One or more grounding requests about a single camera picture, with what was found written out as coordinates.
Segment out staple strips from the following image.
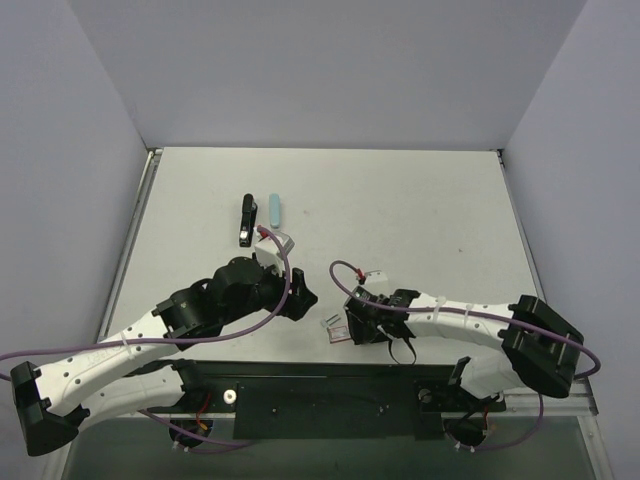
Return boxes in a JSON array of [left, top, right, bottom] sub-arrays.
[[321, 314, 340, 328]]

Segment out light blue stapler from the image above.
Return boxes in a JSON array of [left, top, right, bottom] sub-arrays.
[[269, 193, 282, 230]]

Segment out black stapler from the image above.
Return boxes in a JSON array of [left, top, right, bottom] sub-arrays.
[[238, 193, 258, 248]]

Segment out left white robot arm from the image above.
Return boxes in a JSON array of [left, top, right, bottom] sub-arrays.
[[10, 257, 318, 457]]

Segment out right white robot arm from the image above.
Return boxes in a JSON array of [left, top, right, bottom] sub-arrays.
[[344, 286, 584, 409]]

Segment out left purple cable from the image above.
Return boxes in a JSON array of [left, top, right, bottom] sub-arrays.
[[0, 228, 293, 386]]

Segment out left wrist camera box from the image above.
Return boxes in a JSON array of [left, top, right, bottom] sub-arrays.
[[254, 226, 295, 273]]

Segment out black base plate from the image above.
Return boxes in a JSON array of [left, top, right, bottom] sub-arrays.
[[140, 360, 507, 440]]

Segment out aluminium frame rail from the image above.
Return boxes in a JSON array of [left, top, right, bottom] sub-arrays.
[[503, 381, 598, 417]]

